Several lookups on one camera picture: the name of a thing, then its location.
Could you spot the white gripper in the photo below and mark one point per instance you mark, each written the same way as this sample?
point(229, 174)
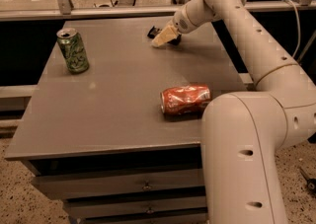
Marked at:
point(180, 23)

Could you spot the black rxbar chocolate wrapper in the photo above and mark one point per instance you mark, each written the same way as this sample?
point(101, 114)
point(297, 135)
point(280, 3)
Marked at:
point(162, 36)

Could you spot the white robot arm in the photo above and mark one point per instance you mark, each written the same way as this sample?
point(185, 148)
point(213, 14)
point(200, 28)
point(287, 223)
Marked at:
point(241, 131)

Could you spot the red crushed coke can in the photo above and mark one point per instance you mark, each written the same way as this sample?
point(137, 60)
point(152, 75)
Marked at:
point(185, 99)

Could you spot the green soda can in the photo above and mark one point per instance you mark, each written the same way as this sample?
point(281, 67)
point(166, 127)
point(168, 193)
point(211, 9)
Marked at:
point(73, 50)

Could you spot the grey drawer cabinet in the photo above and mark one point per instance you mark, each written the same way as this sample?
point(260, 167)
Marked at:
point(108, 119)

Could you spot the top grey drawer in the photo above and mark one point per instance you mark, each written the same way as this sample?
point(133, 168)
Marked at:
point(100, 184)

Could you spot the grey drawer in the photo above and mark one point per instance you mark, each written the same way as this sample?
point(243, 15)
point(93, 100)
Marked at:
point(100, 184)
point(90, 210)
point(171, 217)

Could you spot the bottom grey drawer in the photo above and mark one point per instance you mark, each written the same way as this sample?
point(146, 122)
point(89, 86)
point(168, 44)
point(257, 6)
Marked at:
point(171, 217)

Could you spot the middle grey drawer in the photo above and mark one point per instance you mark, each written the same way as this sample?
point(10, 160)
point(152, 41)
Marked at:
point(90, 210)

